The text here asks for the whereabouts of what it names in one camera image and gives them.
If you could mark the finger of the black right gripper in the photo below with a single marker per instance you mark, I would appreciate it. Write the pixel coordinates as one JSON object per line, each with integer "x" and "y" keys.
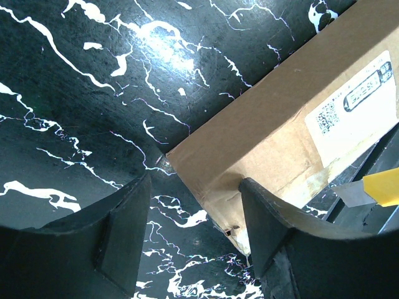
{"x": 371, "y": 218}

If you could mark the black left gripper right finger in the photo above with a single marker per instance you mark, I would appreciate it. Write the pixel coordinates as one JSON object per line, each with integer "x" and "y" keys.
{"x": 297, "y": 255}

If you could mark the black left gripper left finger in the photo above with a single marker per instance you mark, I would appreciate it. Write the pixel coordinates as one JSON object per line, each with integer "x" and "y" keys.
{"x": 93, "y": 253}

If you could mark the yellow utility knife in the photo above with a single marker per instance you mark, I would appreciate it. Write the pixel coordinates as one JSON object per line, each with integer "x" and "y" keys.
{"x": 379, "y": 188}

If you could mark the brown cardboard express box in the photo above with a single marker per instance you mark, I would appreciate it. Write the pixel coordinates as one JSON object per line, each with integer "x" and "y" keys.
{"x": 303, "y": 124}

